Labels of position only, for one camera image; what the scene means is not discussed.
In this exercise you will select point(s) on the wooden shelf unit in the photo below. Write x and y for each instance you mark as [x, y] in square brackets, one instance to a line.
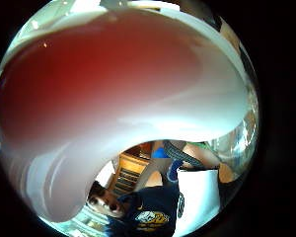
[130, 173]

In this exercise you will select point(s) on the clear plastic container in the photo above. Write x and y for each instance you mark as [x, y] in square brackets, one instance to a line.
[245, 138]

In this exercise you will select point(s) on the person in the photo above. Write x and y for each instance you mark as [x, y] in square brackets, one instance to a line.
[151, 210]

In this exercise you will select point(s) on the white box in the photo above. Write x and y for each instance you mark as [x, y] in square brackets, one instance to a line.
[197, 197]

